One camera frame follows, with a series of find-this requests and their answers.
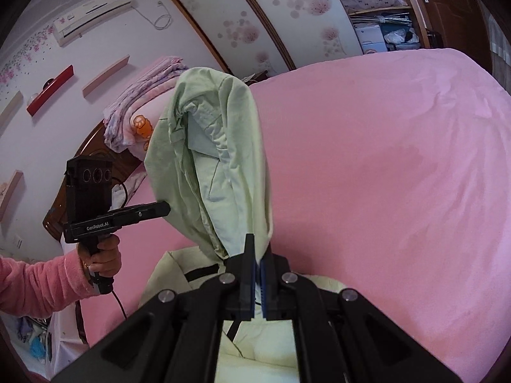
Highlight white air conditioner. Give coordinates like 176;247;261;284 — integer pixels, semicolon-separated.
54;0;134;46

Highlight black cable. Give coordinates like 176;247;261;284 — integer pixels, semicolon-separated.
110;289;129;322

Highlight wooden nightstand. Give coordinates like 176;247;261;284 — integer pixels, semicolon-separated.
240;71;269;87

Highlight green and black jacket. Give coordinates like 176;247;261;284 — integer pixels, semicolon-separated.
138;66;354;383

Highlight white power cord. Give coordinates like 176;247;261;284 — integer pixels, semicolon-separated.
136;1;172;30

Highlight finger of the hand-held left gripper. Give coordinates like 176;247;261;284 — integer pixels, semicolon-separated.
120;201;172;226

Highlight blue plastic bag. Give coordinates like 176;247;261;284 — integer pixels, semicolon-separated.
28;333;49;362

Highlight wooden headboard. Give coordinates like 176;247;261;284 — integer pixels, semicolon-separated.
42;122;148;244

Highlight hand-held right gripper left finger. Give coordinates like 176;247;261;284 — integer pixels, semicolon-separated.
52;235;256;383

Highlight small black object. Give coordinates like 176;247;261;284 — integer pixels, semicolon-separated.
425;28;444;49

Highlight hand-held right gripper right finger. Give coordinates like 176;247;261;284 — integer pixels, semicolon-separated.
259;246;464;383

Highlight person's left hand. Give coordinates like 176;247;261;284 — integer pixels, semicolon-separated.
77;233;122;280

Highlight floral sliding wardrobe door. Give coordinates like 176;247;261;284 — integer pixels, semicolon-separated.
227;0;366;70
157;0;296;78

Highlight purple striped folded blanket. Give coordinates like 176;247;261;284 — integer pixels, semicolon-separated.
103;56;188;152

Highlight metal clothes hangers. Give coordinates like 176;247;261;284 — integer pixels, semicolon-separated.
351;14;412;26

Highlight brown wooden door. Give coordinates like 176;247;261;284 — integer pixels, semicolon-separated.
393;0;492;76

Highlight white appliance box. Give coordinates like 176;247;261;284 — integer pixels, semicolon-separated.
355;24;388;53

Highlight pink bed blanket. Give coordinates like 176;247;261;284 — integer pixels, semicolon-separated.
76;48;511;383

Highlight red wall shelf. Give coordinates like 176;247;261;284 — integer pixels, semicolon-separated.
27;65;75;116

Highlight beige wall shelf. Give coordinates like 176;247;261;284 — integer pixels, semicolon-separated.
0;91;24;128
82;55;131;97
0;169;25;222

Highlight person's left forearm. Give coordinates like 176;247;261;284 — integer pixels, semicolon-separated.
0;247;94;320

